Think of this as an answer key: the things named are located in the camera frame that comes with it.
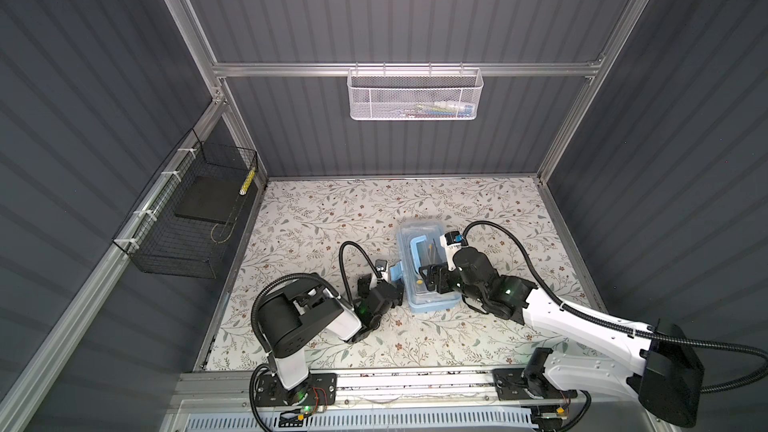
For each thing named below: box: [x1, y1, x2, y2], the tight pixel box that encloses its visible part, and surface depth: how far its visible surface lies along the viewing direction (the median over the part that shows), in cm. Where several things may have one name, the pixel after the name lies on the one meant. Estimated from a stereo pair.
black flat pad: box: [175, 176, 243, 224], surface depth 80 cm
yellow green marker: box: [238, 167, 256, 196], surface depth 83 cm
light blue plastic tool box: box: [390, 218, 462, 313], surface depth 87 cm
